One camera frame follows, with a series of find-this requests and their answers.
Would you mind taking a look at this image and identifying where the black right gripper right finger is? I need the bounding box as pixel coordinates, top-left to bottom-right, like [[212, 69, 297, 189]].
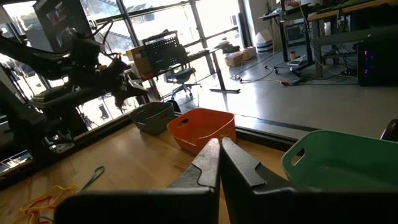
[[221, 137, 398, 224]]

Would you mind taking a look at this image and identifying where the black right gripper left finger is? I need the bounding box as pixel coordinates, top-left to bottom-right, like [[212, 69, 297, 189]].
[[54, 138, 221, 224]]

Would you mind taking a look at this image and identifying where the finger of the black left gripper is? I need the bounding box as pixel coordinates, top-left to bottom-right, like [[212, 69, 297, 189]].
[[123, 82, 149, 98], [114, 91, 128, 110]]

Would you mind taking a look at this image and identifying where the grey plastic basket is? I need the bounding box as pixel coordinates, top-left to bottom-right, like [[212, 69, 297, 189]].
[[128, 101, 176, 136]]

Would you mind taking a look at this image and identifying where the red rubber band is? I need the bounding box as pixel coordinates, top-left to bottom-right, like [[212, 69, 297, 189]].
[[26, 198, 58, 224]]

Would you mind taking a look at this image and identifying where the thin teal rubber band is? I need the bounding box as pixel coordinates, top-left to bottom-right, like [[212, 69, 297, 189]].
[[80, 165, 106, 192]]

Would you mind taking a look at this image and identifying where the yellow rubber band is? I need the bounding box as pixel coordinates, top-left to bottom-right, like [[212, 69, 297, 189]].
[[19, 184, 79, 224]]

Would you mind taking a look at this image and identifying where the cardboard box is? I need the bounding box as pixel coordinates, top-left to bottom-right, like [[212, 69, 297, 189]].
[[223, 50, 245, 68], [242, 45, 258, 62], [125, 45, 154, 80]]

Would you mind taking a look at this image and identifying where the black office chair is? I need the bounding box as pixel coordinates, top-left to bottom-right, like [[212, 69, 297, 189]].
[[164, 66, 202, 100]]

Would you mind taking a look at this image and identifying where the black perforated crate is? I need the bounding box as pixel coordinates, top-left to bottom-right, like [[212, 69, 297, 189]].
[[141, 30, 190, 75]]

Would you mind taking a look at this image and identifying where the orange plastic basket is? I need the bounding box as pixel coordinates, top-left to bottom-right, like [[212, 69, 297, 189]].
[[166, 108, 238, 156]]

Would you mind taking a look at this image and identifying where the black display panel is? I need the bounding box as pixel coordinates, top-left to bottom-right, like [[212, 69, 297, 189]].
[[32, 0, 93, 53]]

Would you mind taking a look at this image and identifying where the teal plastic basket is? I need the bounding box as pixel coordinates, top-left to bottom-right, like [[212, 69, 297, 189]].
[[280, 129, 398, 192]]

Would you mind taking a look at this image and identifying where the black standing desk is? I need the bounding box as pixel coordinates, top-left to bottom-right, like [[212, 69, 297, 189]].
[[259, 0, 315, 78]]

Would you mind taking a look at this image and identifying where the black computer tower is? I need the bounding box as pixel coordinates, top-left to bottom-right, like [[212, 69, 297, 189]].
[[356, 39, 398, 88]]

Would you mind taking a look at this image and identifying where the wooden workbench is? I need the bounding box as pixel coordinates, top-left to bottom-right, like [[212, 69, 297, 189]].
[[307, 0, 398, 79]]

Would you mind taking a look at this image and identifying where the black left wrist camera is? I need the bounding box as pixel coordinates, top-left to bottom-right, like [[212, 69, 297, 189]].
[[70, 37, 105, 68]]

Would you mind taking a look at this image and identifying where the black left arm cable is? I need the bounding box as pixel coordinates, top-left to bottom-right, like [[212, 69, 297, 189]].
[[89, 17, 116, 60]]

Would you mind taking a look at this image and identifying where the black window frame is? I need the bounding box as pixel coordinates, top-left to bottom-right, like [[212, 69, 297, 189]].
[[0, 0, 249, 103]]

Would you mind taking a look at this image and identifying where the white floor cable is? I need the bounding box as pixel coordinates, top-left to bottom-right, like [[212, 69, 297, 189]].
[[229, 60, 358, 87]]

